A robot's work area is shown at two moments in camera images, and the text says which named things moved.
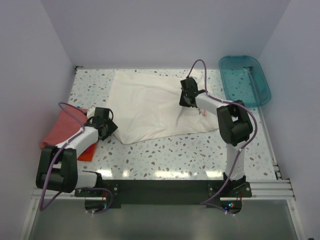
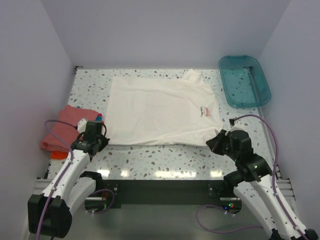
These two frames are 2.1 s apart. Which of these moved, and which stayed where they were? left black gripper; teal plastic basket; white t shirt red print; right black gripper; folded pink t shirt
Moved: white t shirt red print; left black gripper; right black gripper
Stayed: teal plastic basket; folded pink t shirt
